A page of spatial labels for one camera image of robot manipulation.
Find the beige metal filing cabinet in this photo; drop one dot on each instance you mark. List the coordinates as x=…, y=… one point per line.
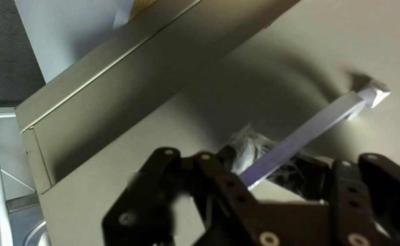
x=117, y=91

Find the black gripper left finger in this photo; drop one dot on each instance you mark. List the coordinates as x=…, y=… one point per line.
x=172, y=206

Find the beige drawer without paper label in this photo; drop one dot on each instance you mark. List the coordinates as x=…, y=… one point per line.
x=298, y=59

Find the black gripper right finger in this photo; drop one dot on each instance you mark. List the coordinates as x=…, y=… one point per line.
x=380, y=206

